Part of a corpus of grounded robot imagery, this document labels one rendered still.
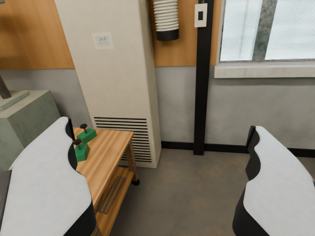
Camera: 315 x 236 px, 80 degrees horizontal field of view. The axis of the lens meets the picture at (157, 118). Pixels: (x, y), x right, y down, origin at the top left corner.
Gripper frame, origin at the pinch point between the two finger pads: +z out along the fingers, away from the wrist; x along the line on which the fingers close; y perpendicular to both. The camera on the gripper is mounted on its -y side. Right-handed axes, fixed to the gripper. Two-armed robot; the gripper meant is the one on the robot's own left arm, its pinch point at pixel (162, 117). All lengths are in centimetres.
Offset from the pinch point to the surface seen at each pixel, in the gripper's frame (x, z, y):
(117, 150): -20, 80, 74
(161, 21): 3, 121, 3
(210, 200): 47, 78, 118
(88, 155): -38, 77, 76
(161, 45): 5, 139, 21
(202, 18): 29, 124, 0
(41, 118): -93, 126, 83
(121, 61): -22, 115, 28
